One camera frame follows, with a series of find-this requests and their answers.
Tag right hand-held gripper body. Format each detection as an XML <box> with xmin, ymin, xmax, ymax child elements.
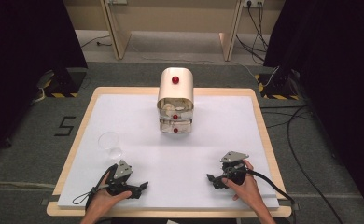
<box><xmin>218</xmin><ymin>150</ymin><xmax>250</xmax><ymax>188</ymax></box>

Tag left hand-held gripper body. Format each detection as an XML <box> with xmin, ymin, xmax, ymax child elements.
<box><xmin>105</xmin><ymin>160</ymin><xmax>135</xmax><ymax>199</ymax></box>

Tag person's right hand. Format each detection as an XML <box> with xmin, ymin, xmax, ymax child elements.
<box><xmin>221</xmin><ymin>159</ymin><xmax>267</xmax><ymax>213</ymax></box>

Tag person's left hand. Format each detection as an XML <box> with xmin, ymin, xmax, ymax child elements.
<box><xmin>87</xmin><ymin>172</ymin><xmax>133</xmax><ymax>217</ymax></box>

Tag white foam board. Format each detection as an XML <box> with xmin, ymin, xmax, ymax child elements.
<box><xmin>57</xmin><ymin>94</ymin><xmax>280</xmax><ymax>210</ymax></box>

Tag clear glass cup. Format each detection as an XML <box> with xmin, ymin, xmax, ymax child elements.
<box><xmin>97</xmin><ymin>131</ymin><xmax>124</xmax><ymax>160</ymax></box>

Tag yellow black striped stand base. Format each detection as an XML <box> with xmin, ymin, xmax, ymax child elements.
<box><xmin>35</xmin><ymin>66</ymin><xmax>89</xmax><ymax>99</ymax></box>
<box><xmin>254</xmin><ymin>72</ymin><xmax>301</xmax><ymax>101</ymax></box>

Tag cream drawer cabinet red knobs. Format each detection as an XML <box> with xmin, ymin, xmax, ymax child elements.
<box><xmin>156</xmin><ymin>66</ymin><xmax>195</xmax><ymax>135</ymax></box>

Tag black curtain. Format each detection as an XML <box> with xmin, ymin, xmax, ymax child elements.
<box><xmin>0</xmin><ymin>0</ymin><xmax>89</xmax><ymax>161</ymax></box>
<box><xmin>262</xmin><ymin>0</ymin><xmax>364</xmax><ymax>222</ymax></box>

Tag light wooden desk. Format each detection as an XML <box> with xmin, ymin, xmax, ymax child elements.
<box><xmin>100</xmin><ymin>0</ymin><xmax>245</xmax><ymax>63</ymax></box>

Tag right gripper thick black cable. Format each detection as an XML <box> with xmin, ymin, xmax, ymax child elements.
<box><xmin>245</xmin><ymin>169</ymin><xmax>297</xmax><ymax>224</ymax></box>

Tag thin black cord loop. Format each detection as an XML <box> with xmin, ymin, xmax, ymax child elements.
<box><xmin>72</xmin><ymin>184</ymin><xmax>110</xmax><ymax>206</ymax></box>

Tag black floor cables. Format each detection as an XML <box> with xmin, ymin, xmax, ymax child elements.
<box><xmin>259</xmin><ymin>104</ymin><xmax>346</xmax><ymax>224</ymax></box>

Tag black wall cables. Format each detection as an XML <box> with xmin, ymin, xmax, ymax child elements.
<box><xmin>235</xmin><ymin>2</ymin><xmax>270</xmax><ymax>63</ymax></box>

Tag thin black floor cable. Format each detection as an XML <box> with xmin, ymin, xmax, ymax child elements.
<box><xmin>79</xmin><ymin>35</ymin><xmax>113</xmax><ymax>49</ymax></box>

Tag white wall socket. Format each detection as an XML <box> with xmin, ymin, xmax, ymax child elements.
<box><xmin>243</xmin><ymin>0</ymin><xmax>265</xmax><ymax>8</ymax></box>

